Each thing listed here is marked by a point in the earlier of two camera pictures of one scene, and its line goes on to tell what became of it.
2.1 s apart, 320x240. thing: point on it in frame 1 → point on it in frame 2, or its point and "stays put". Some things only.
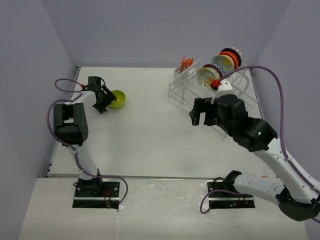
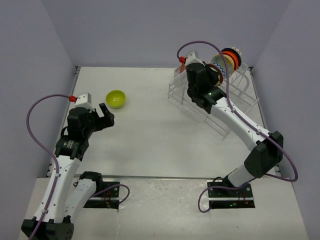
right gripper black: (202, 105) → (213, 75)
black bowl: (234, 52) stays put
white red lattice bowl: (239, 52) stays put
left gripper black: (109, 98) → (102, 121)
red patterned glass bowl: (214, 67) stays put
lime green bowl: (120, 99) stays put
